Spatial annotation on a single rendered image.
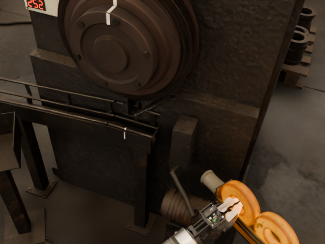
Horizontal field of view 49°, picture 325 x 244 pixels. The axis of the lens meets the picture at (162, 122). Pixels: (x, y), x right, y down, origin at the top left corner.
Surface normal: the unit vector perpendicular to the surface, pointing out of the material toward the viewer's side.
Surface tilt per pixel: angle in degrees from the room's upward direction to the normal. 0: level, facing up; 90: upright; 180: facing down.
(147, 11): 43
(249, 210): 90
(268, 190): 0
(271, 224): 90
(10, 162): 5
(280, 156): 0
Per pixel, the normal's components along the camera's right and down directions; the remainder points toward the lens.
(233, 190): -0.82, 0.37
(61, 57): 0.05, -0.71
